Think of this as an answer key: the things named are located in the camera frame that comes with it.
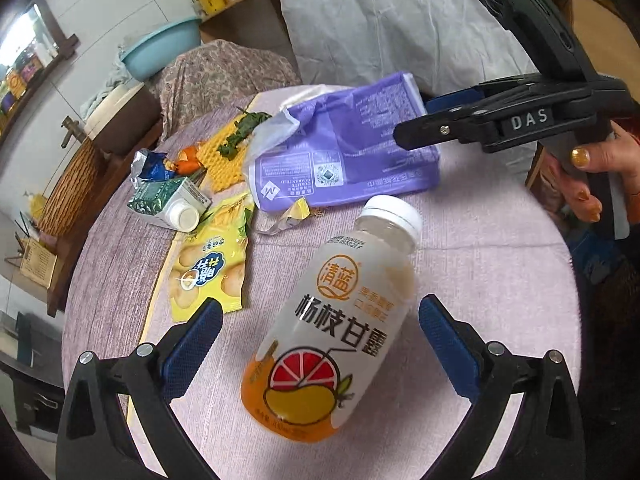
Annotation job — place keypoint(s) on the wooden chopstick holder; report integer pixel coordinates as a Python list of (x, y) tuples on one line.
[(34, 261)]

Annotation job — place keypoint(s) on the floral patterned cloth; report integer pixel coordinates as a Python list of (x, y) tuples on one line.
[(213, 75)]

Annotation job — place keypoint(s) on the woven wicker basket sink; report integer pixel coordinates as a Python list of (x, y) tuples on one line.
[(71, 192)]

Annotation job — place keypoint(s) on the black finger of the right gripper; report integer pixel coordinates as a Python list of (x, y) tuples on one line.
[(431, 129)]

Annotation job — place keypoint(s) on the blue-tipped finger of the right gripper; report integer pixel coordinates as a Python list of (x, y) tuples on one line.
[(455, 99)]

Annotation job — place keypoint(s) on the light blue plastic basin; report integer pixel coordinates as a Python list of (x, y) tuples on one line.
[(153, 52)]

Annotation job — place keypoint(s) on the brass faucet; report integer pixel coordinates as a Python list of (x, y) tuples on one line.
[(73, 131)]

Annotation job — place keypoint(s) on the green leafy vegetable scraps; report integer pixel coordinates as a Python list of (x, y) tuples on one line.
[(244, 127)]

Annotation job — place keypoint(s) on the yellow foam fruit net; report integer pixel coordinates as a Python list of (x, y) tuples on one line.
[(222, 173)]

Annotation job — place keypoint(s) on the white cloth cover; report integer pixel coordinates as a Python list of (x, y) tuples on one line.
[(447, 45)]

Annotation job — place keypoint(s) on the green milk carton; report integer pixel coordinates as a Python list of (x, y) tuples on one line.
[(176, 204)]

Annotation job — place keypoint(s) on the orange juice drink bottle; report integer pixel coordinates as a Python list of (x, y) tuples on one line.
[(332, 335)]

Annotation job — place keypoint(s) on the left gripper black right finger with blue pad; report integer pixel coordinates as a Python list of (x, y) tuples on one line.
[(546, 440)]

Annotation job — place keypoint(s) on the wooden framed mirror shelf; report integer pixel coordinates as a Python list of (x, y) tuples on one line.
[(33, 45)]

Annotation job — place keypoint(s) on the purple woven table mat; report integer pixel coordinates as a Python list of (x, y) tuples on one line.
[(119, 297)]

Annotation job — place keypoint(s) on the yellow snack wrapper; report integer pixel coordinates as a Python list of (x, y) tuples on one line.
[(211, 260)]

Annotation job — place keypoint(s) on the brown and cream pot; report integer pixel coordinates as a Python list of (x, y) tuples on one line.
[(122, 118)]

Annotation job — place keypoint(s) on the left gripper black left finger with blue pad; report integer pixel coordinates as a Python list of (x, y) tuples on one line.
[(94, 440)]

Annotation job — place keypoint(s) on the hand with gold nails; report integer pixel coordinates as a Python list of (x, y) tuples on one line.
[(619, 155)]

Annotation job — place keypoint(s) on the orange peel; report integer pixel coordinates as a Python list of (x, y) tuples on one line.
[(186, 163)]

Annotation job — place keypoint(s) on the purple plastic bag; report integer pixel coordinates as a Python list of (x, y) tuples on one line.
[(338, 148)]

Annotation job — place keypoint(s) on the blue silver foil wrapper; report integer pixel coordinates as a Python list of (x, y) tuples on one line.
[(148, 166)]

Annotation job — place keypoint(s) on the dark wooden counter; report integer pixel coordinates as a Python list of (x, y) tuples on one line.
[(68, 247)]

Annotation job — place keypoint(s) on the wooden side cabinet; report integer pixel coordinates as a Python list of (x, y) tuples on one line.
[(257, 24)]

